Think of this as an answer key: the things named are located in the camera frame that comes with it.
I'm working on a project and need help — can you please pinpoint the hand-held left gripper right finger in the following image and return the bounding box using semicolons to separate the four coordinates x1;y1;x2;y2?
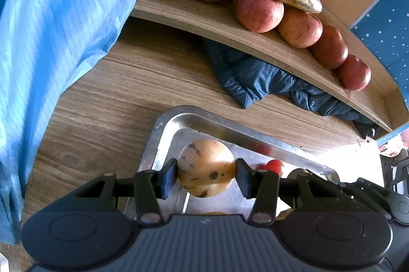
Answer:
235;158;341;225

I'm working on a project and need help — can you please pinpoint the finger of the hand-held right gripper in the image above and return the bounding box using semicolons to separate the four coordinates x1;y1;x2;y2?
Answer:
339;178;392;212

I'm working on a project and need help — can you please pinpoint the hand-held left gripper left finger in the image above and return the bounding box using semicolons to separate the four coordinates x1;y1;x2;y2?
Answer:
73;158;178;224

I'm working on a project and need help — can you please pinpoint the red cherry tomato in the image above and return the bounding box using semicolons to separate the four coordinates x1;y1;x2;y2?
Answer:
256;160;284;177

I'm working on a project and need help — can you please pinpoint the striped pepino melon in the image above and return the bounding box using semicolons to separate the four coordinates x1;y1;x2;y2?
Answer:
177;138;237;197

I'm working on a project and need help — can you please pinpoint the small brown fruit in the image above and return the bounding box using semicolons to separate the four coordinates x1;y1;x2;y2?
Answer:
287;168;310;180

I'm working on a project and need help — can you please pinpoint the metal tray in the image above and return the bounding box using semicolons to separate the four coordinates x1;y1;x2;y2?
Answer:
123;105;340;218

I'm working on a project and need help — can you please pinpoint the dark blue jacket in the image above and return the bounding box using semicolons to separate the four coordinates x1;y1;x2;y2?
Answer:
203;37;379;140

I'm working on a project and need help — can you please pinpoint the red apple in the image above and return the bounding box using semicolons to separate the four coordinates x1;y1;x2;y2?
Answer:
336;54;372;91
236;0;285;33
277;8;323;49
308;25;349;70

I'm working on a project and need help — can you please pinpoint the blue dotted fabric wardrobe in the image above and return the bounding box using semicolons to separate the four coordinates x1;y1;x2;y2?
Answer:
350;0;409;90

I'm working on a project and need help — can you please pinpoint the wooden shelf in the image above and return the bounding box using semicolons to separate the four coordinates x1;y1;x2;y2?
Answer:
131;0;406;133

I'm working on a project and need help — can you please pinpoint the light blue cloth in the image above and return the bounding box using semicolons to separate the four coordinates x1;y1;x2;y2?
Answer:
0;0;157;244

